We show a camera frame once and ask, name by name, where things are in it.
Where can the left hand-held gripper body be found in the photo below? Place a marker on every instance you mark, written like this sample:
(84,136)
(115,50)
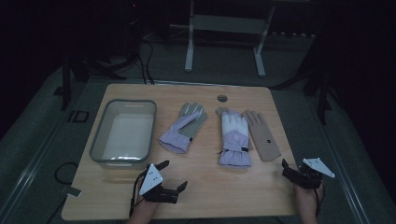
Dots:
(151,182)

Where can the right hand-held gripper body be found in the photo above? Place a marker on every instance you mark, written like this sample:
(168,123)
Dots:
(311,174)

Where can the purple glove with grey palm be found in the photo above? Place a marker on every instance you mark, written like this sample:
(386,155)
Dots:
(175,137)

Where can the clear plastic storage bin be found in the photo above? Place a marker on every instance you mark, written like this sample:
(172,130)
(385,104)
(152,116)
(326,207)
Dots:
(124,137)

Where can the purple and white glove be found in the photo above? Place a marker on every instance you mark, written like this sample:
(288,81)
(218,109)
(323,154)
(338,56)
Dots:
(235,140)

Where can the person's right hand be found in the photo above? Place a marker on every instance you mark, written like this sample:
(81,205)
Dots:
(306,197)

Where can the person's left hand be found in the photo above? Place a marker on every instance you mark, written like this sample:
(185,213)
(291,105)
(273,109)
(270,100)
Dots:
(144,207)

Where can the black metal stand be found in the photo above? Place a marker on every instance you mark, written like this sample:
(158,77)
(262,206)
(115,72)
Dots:
(323,99)
(66,84)

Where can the grey tape piece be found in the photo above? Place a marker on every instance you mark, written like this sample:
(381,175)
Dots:
(74,192)

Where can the white metal desk frame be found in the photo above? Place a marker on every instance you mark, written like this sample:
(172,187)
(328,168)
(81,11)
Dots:
(227,24)

